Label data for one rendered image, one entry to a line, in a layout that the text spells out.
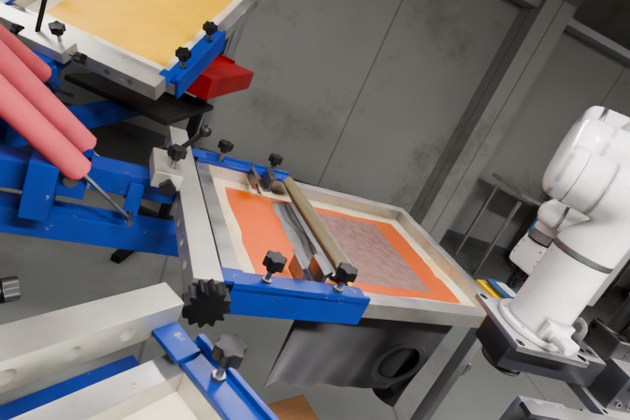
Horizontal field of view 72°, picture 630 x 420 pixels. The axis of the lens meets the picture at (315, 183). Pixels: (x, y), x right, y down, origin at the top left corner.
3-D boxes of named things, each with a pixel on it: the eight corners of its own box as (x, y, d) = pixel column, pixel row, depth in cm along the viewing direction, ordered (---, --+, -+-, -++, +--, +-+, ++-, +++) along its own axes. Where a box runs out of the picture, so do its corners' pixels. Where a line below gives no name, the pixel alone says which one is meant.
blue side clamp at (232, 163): (280, 190, 142) (289, 172, 140) (285, 198, 138) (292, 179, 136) (189, 169, 128) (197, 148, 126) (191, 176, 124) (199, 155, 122)
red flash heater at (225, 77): (170, 55, 234) (176, 34, 230) (247, 91, 234) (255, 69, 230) (100, 56, 176) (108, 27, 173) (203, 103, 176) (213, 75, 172)
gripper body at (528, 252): (563, 249, 128) (542, 279, 131) (537, 231, 136) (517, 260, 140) (547, 246, 124) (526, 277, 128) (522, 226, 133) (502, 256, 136)
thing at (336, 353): (386, 382, 134) (443, 289, 122) (400, 406, 127) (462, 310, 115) (247, 380, 113) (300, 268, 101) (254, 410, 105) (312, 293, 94)
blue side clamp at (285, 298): (348, 308, 96) (361, 283, 94) (357, 325, 92) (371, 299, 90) (217, 295, 82) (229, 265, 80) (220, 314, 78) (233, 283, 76)
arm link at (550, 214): (582, 216, 115) (547, 198, 118) (560, 248, 118) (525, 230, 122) (578, 206, 128) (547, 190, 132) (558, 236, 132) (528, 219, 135)
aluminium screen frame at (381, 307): (397, 217, 163) (402, 207, 162) (506, 331, 115) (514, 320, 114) (189, 167, 127) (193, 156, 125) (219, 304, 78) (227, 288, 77)
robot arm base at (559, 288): (593, 372, 72) (652, 299, 67) (535, 358, 68) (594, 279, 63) (535, 309, 86) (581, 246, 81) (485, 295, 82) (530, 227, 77)
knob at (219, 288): (217, 305, 74) (232, 270, 71) (222, 329, 69) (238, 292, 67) (173, 301, 70) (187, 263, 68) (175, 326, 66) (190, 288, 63)
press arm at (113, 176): (170, 192, 100) (176, 172, 98) (172, 204, 95) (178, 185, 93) (87, 174, 92) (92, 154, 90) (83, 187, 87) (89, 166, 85)
